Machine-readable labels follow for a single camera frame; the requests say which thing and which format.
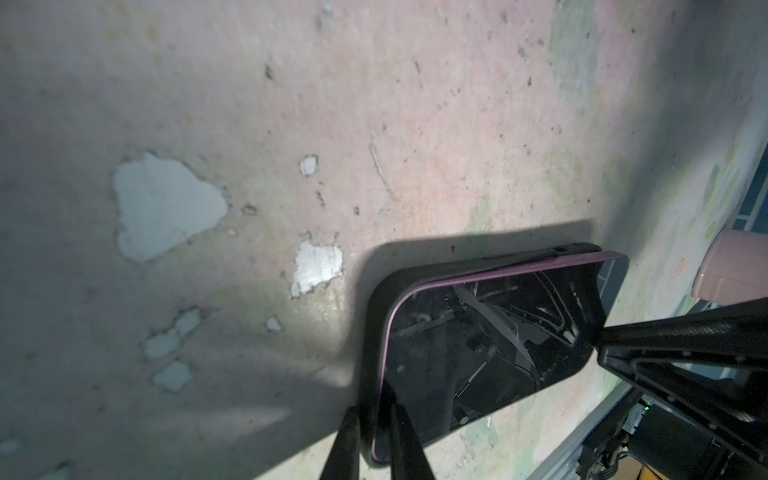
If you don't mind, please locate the pink cup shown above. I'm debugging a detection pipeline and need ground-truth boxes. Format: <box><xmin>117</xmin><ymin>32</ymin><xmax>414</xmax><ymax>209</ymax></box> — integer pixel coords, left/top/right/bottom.
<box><xmin>691</xmin><ymin>228</ymin><xmax>768</xmax><ymax>305</ymax></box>

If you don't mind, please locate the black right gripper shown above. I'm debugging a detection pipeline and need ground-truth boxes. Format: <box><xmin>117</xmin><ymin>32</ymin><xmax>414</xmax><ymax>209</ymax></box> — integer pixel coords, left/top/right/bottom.
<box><xmin>594</xmin><ymin>298</ymin><xmax>767</xmax><ymax>468</ymax></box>

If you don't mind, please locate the purple phone black screen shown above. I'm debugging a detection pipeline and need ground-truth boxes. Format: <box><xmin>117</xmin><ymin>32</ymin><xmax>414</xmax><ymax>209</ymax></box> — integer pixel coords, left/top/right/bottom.
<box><xmin>368</xmin><ymin>250</ymin><xmax>630</xmax><ymax>466</ymax></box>

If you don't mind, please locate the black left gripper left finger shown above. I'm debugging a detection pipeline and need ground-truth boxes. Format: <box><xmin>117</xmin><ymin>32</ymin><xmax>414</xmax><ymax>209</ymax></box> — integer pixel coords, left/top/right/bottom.
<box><xmin>319</xmin><ymin>407</ymin><xmax>360</xmax><ymax>480</ymax></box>

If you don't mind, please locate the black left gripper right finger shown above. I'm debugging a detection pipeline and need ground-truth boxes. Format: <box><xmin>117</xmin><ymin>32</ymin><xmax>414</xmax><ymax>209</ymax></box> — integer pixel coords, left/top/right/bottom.
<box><xmin>389</xmin><ymin>403</ymin><xmax>435</xmax><ymax>480</ymax></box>

